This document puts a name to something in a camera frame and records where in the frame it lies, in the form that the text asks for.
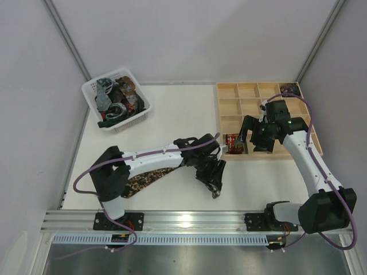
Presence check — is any wooden compartment tray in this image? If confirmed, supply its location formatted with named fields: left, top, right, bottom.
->
left=216, top=82, right=310, bottom=160

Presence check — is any brown orange patterned tie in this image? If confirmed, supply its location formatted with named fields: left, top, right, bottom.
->
left=115, top=76, right=138, bottom=108

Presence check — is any white slotted cable duct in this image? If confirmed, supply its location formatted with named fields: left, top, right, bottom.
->
left=52, top=233, right=285, bottom=246

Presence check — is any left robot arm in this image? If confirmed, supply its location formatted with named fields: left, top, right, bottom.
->
left=89, top=133, right=226, bottom=220

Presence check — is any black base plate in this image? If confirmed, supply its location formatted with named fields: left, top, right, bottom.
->
left=244, top=213, right=298, bottom=232
left=93, top=212, right=145, bottom=231

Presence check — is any rolled dark floral tie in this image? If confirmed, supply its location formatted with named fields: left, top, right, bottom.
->
left=279, top=82, right=301, bottom=96

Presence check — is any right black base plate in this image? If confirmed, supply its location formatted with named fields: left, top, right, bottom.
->
left=244, top=213, right=298, bottom=232

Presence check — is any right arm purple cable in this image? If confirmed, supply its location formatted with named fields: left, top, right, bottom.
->
left=260, top=93, right=359, bottom=250

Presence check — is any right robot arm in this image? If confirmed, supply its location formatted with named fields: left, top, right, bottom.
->
left=237, top=115, right=357, bottom=234

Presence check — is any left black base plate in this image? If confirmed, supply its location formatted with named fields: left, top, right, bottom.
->
left=93, top=212, right=145, bottom=231

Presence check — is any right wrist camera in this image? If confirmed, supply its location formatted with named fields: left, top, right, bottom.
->
left=259, top=100, right=291, bottom=123

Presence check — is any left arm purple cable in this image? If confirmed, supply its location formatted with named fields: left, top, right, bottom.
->
left=53, top=132, right=221, bottom=260

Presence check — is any rolled red patterned tie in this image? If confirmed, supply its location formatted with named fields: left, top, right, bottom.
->
left=225, top=134, right=244, bottom=155

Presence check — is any white plastic basket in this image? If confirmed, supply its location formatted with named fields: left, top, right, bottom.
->
left=81, top=67, right=152, bottom=132

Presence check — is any brown floral tie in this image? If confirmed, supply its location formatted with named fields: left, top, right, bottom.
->
left=121, top=167, right=222, bottom=199

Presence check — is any dark green tie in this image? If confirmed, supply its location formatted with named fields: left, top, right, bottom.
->
left=98, top=97, right=146, bottom=128

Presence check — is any grey patterned tie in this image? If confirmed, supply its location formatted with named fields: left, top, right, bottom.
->
left=95, top=78, right=127, bottom=120

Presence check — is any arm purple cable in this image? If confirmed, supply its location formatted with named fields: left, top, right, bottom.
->
left=260, top=93, right=359, bottom=250
left=53, top=132, right=221, bottom=260

